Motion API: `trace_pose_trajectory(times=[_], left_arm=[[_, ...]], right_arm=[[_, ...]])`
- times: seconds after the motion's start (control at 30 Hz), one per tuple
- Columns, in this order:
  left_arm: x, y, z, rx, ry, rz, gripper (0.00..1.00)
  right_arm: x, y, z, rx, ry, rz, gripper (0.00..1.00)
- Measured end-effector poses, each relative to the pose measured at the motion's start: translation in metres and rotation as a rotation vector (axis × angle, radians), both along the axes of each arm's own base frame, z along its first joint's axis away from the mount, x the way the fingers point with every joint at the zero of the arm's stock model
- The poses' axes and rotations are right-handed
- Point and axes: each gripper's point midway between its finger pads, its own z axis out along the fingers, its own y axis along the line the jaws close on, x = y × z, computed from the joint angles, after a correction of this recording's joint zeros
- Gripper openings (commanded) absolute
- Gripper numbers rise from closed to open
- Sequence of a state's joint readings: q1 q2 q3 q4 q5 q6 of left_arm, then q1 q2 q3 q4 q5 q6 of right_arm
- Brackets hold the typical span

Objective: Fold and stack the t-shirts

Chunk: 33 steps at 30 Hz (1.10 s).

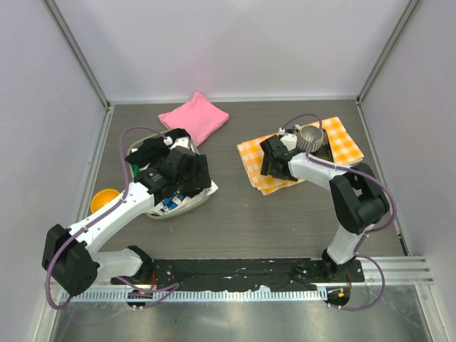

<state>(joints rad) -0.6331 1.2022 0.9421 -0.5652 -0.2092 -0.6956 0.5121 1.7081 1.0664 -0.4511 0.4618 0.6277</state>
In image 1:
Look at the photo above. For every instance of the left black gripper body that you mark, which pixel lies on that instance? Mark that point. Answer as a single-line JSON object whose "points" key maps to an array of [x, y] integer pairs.
{"points": [[194, 171]]}

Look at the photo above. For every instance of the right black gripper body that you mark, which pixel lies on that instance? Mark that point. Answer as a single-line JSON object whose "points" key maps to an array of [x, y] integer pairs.
{"points": [[272, 157]]}

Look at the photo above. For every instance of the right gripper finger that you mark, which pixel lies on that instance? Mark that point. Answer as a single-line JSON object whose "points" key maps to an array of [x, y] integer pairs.
{"points": [[281, 171], [267, 165]]}

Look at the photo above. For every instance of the white printed t shirt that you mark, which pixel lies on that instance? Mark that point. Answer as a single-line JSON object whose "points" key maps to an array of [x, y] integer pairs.
{"points": [[179, 204]]}

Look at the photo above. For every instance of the black t shirt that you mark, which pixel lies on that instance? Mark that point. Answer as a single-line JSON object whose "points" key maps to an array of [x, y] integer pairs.
{"points": [[145, 179]]}

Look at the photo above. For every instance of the grey laundry basket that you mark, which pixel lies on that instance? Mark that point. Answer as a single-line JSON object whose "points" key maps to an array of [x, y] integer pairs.
{"points": [[150, 151]]}

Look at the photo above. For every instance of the orange checkered cloth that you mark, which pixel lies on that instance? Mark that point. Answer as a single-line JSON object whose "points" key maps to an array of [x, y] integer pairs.
{"points": [[344, 151]]}

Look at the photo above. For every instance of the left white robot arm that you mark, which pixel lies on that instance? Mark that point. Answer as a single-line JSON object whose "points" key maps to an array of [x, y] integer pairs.
{"points": [[72, 256]]}

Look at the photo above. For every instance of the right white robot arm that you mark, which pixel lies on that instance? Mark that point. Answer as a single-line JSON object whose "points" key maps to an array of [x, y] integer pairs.
{"points": [[358, 198]]}

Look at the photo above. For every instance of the grey striped ceramic cup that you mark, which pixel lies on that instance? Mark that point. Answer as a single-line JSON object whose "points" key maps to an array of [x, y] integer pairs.
{"points": [[309, 138]]}

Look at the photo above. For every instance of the green t shirt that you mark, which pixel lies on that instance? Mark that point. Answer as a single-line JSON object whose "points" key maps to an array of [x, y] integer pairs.
{"points": [[136, 170]]}

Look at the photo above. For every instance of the black floral square plate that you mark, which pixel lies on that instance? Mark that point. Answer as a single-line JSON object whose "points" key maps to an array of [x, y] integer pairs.
{"points": [[324, 153]]}

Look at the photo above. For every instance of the pink folded towel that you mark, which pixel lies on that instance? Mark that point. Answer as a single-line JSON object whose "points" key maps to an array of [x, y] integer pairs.
{"points": [[199, 117]]}

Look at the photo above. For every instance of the orange plastic bowl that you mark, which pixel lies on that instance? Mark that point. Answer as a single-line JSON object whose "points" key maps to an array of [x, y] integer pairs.
{"points": [[102, 198]]}

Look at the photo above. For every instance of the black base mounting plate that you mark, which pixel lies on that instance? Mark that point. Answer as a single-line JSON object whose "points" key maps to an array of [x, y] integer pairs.
{"points": [[241, 275]]}

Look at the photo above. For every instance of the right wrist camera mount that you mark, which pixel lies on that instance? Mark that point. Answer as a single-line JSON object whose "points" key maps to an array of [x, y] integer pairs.
{"points": [[288, 138]]}

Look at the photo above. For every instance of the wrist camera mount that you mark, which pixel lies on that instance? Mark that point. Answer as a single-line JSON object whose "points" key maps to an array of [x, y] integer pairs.
{"points": [[184, 142], [288, 138]]}

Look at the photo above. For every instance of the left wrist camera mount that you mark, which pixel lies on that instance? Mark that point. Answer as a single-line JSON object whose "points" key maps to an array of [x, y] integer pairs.
{"points": [[184, 142]]}

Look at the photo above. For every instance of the white slotted cable duct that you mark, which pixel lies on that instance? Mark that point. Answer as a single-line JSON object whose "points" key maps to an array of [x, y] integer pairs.
{"points": [[124, 294]]}

